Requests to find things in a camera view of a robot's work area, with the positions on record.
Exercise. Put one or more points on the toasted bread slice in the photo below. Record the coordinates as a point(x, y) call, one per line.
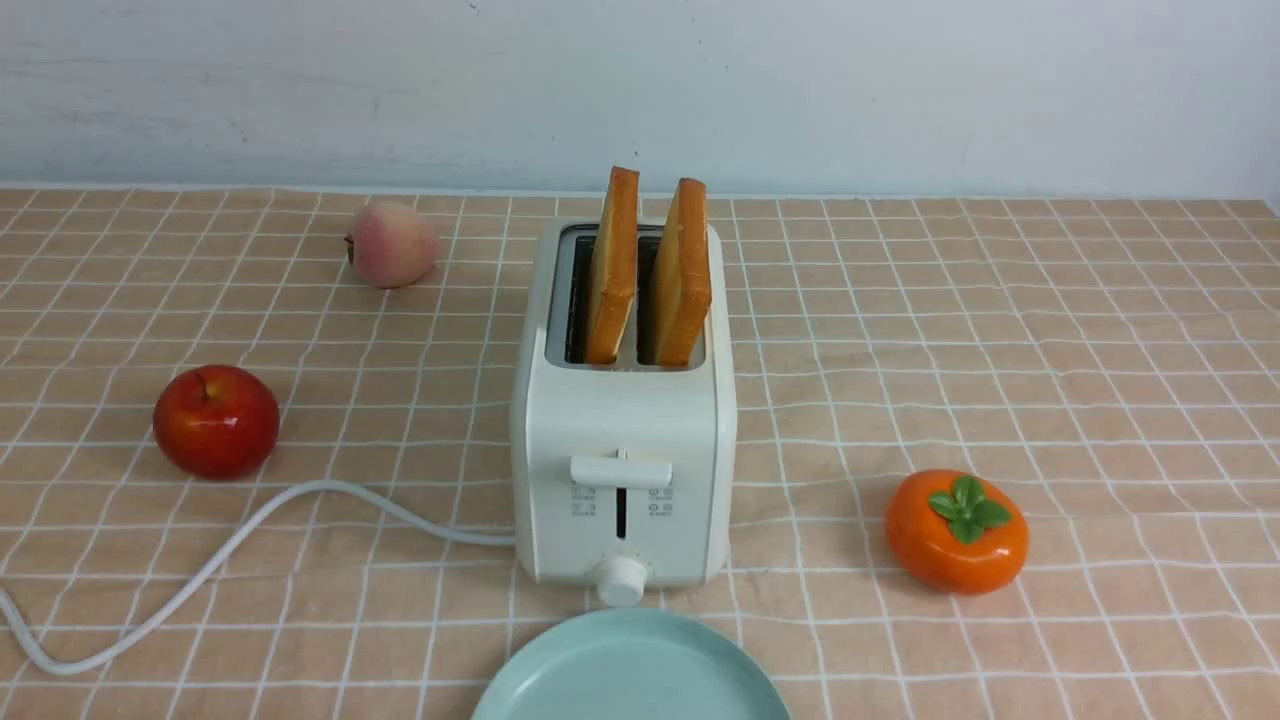
point(680, 290)
point(613, 278)

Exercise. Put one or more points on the white two-slot toaster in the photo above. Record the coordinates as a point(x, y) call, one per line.
point(623, 474)

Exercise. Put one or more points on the pink peach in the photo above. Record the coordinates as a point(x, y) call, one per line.
point(390, 245)

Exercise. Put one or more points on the light green plate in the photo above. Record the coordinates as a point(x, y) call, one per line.
point(631, 664)

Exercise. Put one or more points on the orange persimmon with green leaf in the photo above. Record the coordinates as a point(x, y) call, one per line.
point(956, 532)

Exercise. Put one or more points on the red apple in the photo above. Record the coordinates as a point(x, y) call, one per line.
point(216, 422)

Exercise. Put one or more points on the orange checkered tablecloth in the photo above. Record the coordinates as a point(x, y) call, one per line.
point(1110, 365)

